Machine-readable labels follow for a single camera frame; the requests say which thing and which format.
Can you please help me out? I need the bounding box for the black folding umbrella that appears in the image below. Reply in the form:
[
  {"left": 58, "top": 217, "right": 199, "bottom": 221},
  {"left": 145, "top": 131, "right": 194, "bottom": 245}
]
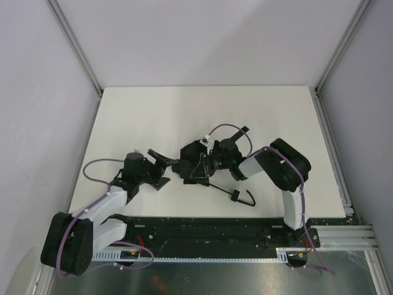
[{"left": 172, "top": 124, "right": 249, "bottom": 191}]

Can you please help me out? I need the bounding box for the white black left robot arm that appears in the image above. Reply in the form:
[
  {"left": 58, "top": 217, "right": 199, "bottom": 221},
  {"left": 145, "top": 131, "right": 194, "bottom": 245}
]
[{"left": 41, "top": 149, "right": 176, "bottom": 277}]

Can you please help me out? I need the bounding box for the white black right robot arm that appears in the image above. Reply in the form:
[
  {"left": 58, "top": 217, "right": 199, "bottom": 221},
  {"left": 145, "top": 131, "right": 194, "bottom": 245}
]
[{"left": 199, "top": 136, "right": 311, "bottom": 233}]

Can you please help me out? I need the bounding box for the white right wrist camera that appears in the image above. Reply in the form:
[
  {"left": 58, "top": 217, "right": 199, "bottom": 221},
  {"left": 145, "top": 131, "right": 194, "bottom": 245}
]
[{"left": 200, "top": 135, "right": 211, "bottom": 148}]

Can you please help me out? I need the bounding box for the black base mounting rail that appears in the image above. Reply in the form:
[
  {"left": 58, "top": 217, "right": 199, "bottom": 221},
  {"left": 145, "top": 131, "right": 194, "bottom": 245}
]
[{"left": 123, "top": 217, "right": 321, "bottom": 259}]

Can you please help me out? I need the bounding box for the grey slotted cable duct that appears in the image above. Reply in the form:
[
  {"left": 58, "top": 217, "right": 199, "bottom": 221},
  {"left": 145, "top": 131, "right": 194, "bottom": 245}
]
[{"left": 92, "top": 248, "right": 307, "bottom": 263}]

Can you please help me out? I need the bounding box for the aluminium frame side rail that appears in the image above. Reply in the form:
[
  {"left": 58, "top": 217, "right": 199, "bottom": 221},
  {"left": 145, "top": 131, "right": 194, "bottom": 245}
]
[{"left": 309, "top": 87, "right": 379, "bottom": 251}]

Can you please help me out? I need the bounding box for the left aluminium frame post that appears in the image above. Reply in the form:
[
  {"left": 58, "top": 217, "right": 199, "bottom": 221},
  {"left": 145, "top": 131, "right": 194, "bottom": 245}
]
[{"left": 45, "top": 0, "right": 103, "bottom": 97}]

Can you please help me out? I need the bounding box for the aluminium frame post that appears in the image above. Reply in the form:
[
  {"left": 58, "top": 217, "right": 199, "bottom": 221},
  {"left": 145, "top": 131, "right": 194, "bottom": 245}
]
[
  {"left": 314, "top": 0, "right": 375, "bottom": 93},
  {"left": 45, "top": 0, "right": 103, "bottom": 97}
]

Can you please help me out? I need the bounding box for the right aluminium frame post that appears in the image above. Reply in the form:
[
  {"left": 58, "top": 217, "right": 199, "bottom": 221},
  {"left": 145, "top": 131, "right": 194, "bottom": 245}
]
[{"left": 314, "top": 0, "right": 375, "bottom": 93}]

